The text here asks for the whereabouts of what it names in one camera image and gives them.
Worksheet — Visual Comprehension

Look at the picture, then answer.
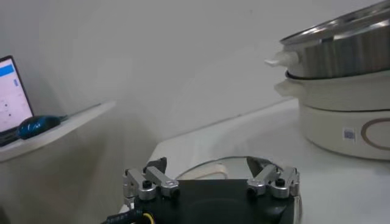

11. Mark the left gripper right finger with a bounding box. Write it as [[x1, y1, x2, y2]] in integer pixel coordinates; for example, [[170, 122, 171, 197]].
[[246, 156, 301, 200]]

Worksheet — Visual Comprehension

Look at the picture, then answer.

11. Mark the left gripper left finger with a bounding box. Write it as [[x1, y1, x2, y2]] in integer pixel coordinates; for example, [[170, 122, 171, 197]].
[[122, 156, 181, 201]]

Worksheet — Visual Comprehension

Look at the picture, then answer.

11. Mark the glass lid with white handle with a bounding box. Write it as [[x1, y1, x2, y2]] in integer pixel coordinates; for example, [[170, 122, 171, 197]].
[[175, 156, 303, 224]]

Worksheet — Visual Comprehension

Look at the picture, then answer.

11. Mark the stainless steel steamer basket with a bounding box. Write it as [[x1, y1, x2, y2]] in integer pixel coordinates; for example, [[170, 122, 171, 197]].
[[264, 0, 390, 80]]

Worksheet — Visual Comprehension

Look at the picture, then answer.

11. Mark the white electric cooking pot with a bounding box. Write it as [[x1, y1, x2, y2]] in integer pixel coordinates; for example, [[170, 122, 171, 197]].
[[274, 69, 390, 161]]

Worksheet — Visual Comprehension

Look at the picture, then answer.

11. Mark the white side table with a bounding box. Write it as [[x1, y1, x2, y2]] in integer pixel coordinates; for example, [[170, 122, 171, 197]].
[[0, 100, 117, 162]]

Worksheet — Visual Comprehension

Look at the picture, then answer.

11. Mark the blue computer mouse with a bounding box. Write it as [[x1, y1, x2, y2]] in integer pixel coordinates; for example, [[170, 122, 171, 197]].
[[16, 114, 66, 140]]

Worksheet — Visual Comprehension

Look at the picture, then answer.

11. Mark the black laptop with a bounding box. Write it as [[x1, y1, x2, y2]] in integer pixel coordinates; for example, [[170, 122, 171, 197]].
[[0, 55, 35, 147]]

